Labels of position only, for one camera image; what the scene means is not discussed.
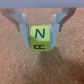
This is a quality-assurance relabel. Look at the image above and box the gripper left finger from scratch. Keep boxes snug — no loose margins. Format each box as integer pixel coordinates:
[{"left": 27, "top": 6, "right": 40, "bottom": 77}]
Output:
[{"left": 0, "top": 8, "right": 32, "bottom": 48}]

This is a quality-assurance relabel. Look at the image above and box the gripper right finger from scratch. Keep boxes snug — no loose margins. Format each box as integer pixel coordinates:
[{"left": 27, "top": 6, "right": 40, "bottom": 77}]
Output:
[{"left": 51, "top": 7, "right": 79, "bottom": 46}]

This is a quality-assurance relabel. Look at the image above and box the yellow block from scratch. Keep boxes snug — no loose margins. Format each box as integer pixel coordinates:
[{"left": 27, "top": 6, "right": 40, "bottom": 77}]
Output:
[{"left": 28, "top": 25, "right": 56, "bottom": 52}]

